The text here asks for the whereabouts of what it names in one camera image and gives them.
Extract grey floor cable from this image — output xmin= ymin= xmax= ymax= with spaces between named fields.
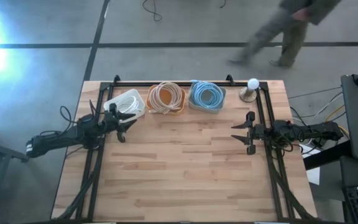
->
xmin=287 ymin=86 xmax=343 ymax=100

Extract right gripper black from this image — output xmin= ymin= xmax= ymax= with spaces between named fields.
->
xmin=231 ymin=111 xmax=275 ymax=156

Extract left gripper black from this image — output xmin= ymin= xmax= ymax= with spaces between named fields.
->
xmin=103 ymin=103 xmax=138 ymax=143

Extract orange plastic bin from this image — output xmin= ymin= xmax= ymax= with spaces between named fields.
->
xmin=144 ymin=84 xmax=186 ymax=116

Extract black floor stand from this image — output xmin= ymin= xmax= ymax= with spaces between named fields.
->
xmin=0 ymin=124 xmax=31 ymax=163

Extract person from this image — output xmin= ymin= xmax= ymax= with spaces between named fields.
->
xmin=227 ymin=0 xmax=343 ymax=68

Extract black floor cable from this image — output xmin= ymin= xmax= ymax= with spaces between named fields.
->
xmin=141 ymin=0 xmax=163 ymax=22

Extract yellow floor cable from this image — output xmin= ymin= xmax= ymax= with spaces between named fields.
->
xmin=324 ymin=104 xmax=347 ymax=123

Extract white plastic bin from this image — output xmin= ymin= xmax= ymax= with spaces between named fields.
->
xmin=103 ymin=88 xmax=146 ymax=121

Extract white paper sheet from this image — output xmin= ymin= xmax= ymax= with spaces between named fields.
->
xmin=300 ymin=144 xmax=321 ymax=187

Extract person's hand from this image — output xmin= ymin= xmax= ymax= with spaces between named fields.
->
xmin=292 ymin=7 xmax=311 ymax=22

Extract black metal table frame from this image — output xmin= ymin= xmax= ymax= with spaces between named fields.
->
xmin=54 ymin=80 xmax=319 ymax=224

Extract white bulb on metal base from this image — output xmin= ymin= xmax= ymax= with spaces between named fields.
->
xmin=239 ymin=77 xmax=260 ymax=103

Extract light grey plastic bin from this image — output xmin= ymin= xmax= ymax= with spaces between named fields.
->
xmin=187 ymin=81 xmax=227 ymax=115

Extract black cart leg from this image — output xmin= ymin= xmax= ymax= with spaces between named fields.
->
xmin=303 ymin=139 xmax=352 ymax=170

